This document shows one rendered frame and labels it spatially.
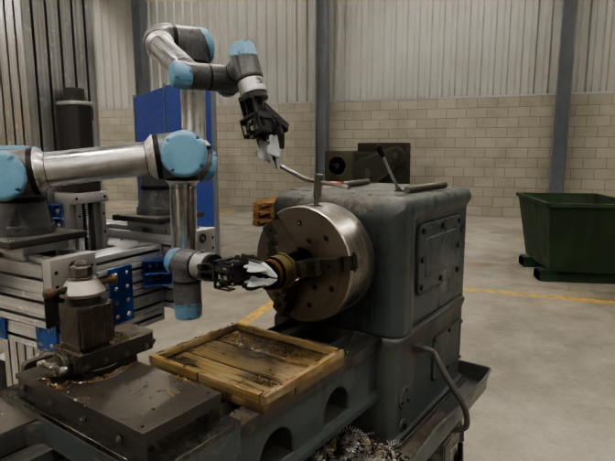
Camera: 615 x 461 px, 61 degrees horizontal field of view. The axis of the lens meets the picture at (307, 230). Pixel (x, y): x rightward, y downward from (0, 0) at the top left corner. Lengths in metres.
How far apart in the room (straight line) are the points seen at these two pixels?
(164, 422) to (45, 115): 1.16
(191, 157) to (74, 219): 0.54
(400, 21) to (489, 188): 3.96
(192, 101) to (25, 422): 1.19
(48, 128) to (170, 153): 0.56
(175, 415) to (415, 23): 11.23
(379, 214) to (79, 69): 1.07
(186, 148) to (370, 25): 10.78
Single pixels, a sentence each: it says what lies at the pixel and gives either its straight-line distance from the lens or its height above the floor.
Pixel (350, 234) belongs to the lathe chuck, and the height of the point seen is 1.17.
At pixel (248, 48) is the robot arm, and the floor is 1.66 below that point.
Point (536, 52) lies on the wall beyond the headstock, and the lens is 11.53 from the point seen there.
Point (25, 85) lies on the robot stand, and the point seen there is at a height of 1.57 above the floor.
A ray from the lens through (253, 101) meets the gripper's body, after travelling 1.46.
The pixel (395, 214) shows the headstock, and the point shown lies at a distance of 1.41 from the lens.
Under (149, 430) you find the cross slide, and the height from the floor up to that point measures 0.97.
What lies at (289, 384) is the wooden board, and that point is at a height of 0.90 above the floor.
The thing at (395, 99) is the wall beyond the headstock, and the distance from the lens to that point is 11.59.
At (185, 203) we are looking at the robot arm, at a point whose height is 1.23.
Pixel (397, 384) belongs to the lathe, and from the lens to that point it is 1.56.
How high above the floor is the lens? 1.39
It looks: 9 degrees down
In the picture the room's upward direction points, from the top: straight up
